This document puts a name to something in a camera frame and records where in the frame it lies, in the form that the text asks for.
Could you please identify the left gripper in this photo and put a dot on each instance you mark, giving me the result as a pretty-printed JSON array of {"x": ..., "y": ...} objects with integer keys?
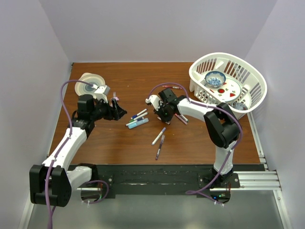
[{"x": 113, "y": 114}]

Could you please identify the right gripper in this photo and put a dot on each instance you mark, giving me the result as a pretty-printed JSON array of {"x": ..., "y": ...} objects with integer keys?
[{"x": 164, "y": 118}]

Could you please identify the lilac capped white marker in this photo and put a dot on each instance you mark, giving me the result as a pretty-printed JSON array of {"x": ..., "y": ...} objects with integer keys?
[{"x": 158, "y": 136}]

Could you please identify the dark purple pen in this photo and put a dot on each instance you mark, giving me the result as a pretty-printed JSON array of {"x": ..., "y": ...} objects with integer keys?
[{"x": 160, "y": 146}]

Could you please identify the pink clear pen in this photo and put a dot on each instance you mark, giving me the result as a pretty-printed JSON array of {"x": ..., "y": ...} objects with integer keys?
[{"x": 181, "y": 119}]

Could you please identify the red pen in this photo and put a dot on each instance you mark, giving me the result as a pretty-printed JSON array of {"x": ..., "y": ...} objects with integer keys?
[{"x": 172, "y": 87}]

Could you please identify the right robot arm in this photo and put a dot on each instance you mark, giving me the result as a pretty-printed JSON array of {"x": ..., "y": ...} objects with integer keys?
[{"x": 223, "y": 127}]

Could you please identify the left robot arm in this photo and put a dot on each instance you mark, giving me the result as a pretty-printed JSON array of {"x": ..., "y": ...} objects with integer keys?
[{"x": 51, "y": 183}]

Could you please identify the light blue highlighter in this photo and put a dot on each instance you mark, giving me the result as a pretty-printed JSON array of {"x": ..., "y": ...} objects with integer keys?
[{"x": 139, "y": 122}]

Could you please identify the green capped white marker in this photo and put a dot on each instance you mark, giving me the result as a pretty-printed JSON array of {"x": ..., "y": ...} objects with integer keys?
[{"x": 138, "y": 117}]

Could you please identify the blue capped white marker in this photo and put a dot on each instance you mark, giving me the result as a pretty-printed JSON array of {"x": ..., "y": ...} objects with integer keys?
[{"x": 140, "y": 113}]

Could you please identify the dark blue white marker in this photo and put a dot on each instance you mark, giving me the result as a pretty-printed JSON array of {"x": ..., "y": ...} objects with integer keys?
[{"x": 134, "y": 121}]

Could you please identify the cream swirl plate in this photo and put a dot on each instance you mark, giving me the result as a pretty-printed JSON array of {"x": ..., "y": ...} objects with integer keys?
[{"x": 87, "y": 79}]

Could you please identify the blue white bowl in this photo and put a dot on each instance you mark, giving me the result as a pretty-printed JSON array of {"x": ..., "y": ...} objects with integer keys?
[{"x": 215, "y": 78}]

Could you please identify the white laundry basket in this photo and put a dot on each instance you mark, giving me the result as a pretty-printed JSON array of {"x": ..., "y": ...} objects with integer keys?
[{"x": 244, "y": 88}]

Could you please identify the white fruit pattern plate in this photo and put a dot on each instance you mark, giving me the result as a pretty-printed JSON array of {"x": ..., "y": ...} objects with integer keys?
[{"x": 228, "y": 92}]

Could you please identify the grey patterned cup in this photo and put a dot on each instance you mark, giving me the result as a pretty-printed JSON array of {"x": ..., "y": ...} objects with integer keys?
[{"x": 240, "y": 106}]

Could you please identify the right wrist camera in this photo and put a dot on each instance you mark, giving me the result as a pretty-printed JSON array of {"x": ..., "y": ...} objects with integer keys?
[{"x": 155, "y": 101}]

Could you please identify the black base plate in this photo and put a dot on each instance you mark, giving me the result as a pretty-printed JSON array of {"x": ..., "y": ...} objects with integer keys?
[{"x": 165, "y": 179}]

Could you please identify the aluminium rail frame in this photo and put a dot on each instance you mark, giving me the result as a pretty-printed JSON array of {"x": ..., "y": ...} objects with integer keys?
[{"x": 264, "y": 180}]

